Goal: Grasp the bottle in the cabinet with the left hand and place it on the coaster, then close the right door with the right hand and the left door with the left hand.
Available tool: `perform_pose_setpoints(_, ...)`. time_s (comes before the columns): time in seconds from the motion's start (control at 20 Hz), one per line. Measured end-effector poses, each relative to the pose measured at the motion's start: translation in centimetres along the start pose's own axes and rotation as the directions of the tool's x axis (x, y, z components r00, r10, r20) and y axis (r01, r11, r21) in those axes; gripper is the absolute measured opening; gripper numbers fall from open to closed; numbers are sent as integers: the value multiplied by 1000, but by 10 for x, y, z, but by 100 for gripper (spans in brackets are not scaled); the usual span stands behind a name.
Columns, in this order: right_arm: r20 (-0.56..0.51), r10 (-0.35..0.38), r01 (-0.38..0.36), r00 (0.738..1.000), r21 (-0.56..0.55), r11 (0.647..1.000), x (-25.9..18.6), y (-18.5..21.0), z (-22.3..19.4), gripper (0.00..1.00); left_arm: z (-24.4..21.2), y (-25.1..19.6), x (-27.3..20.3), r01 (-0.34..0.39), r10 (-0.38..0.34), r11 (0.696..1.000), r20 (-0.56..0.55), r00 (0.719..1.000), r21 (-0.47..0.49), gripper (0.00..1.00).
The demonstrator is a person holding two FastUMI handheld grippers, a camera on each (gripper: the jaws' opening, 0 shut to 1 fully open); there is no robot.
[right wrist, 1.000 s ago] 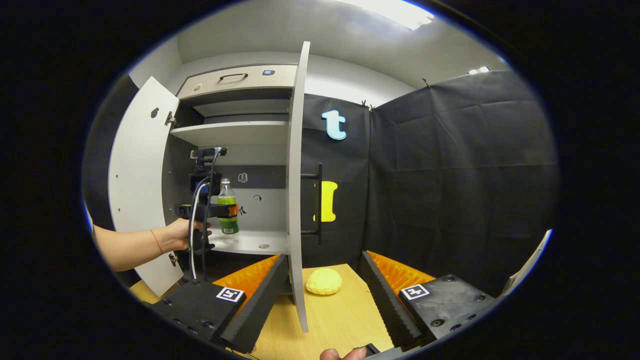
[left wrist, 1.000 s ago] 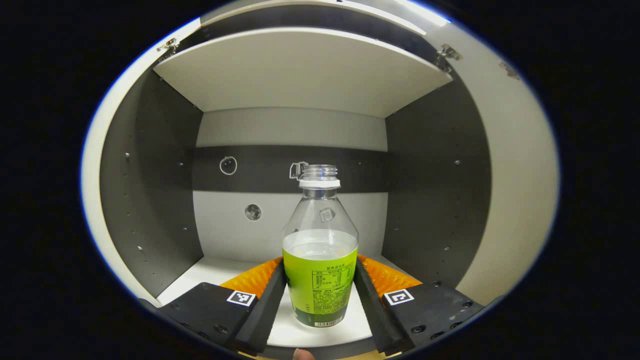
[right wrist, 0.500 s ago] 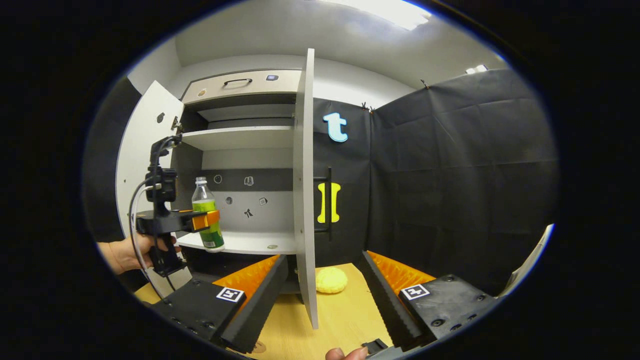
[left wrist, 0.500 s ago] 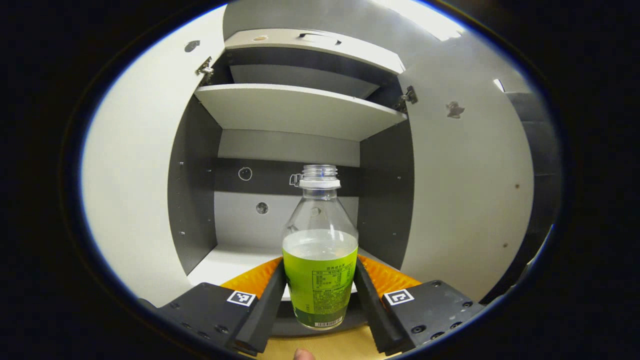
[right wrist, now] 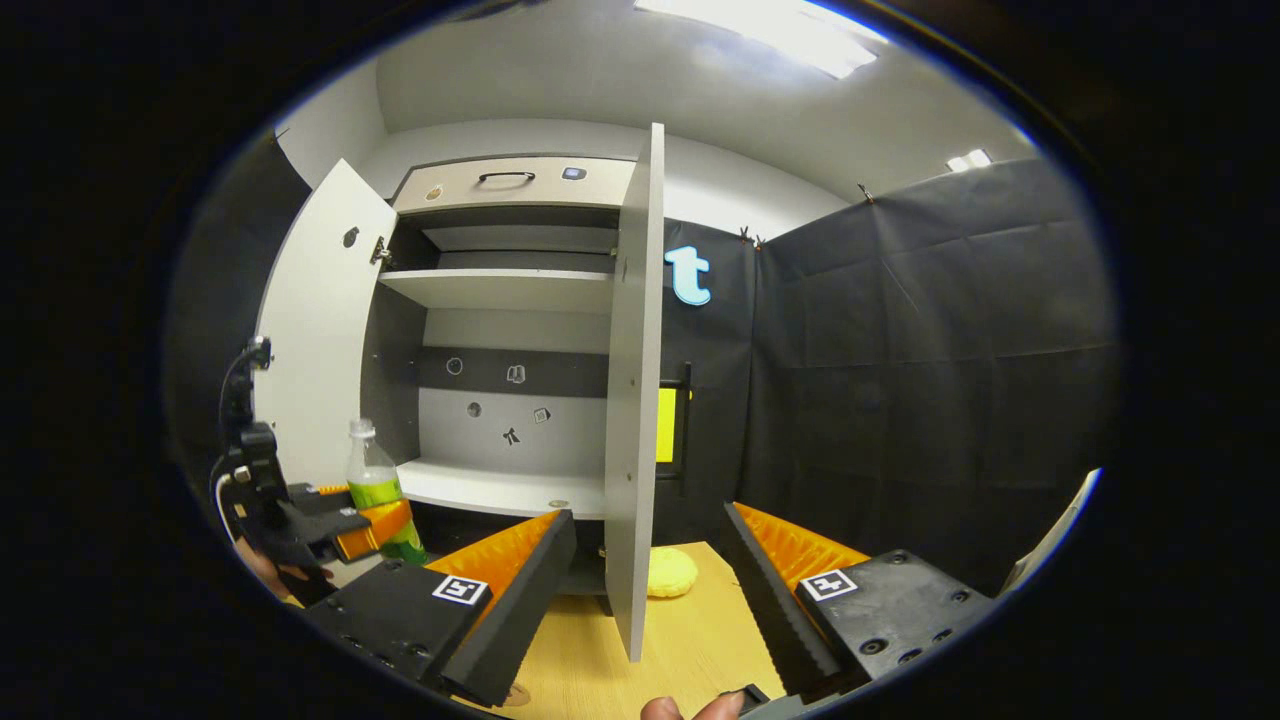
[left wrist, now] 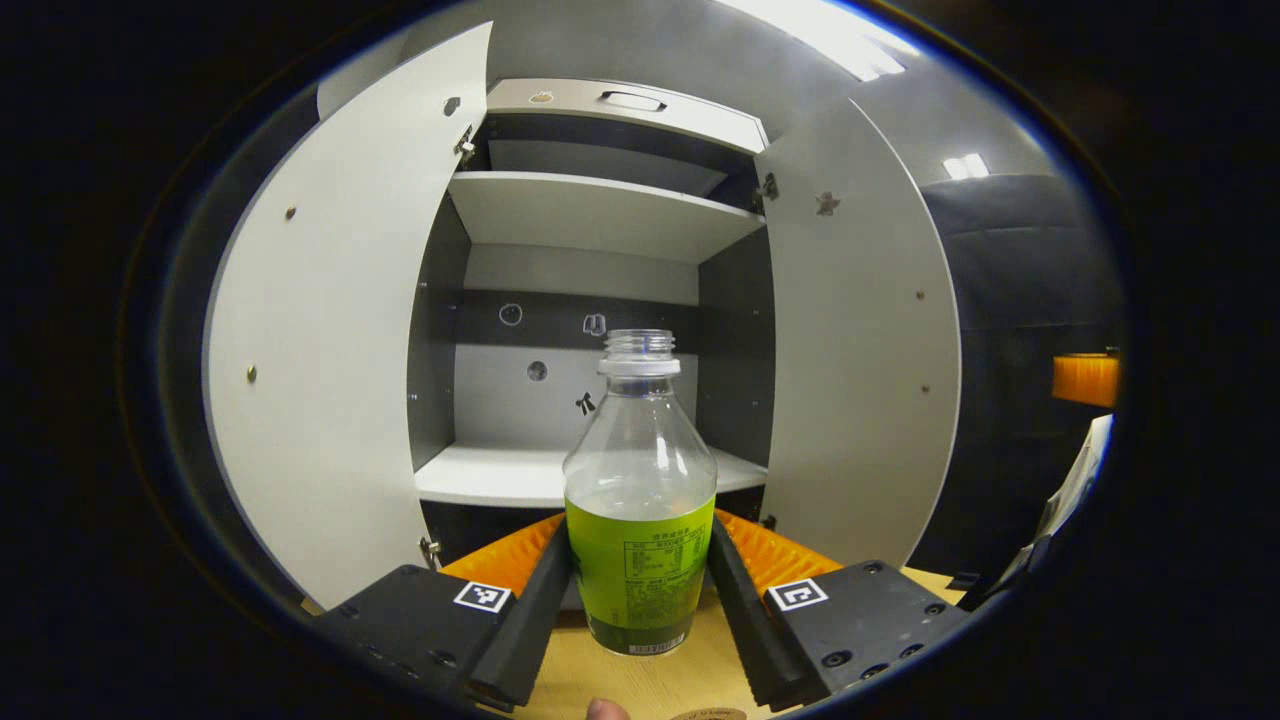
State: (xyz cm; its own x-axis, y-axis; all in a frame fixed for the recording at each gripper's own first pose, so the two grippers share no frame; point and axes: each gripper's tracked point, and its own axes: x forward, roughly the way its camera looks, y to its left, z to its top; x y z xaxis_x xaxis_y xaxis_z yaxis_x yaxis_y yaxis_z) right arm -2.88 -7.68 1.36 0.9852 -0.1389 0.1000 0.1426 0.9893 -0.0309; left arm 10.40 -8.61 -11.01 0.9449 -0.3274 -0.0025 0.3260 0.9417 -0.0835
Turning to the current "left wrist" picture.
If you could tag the white cabinet shelf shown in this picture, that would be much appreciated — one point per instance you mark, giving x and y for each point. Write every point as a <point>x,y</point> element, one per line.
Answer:
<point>490,475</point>
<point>590,215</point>

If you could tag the green label clear bottle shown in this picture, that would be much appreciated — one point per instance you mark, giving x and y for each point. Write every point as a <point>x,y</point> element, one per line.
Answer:
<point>640,560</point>

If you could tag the round brown coaster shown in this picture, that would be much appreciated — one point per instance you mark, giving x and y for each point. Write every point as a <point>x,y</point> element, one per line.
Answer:
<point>710,714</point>

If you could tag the beige cabinet drawer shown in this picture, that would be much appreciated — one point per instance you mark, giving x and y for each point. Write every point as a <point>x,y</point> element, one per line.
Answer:
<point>560,100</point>

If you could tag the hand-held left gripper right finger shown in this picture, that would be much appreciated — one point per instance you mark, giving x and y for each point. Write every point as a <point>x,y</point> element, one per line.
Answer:
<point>745,620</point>

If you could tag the white and grey cabinet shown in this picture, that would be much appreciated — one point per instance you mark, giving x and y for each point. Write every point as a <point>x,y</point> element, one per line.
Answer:
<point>735,350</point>

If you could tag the ceiling light panel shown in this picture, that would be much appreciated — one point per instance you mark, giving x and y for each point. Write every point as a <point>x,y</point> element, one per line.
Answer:
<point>830,35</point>
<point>966,166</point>

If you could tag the white garment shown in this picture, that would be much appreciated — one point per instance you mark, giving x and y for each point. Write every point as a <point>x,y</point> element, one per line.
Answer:
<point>1080,480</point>

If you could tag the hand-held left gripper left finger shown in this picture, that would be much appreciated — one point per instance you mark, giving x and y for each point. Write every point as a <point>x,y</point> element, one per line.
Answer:
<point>525,620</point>

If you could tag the white cabinet door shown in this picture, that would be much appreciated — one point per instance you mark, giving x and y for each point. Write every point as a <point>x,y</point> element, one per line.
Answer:
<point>860,380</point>
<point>330,350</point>

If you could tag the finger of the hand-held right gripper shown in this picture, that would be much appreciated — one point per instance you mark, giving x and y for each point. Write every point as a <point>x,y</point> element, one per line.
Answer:
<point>1085,380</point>

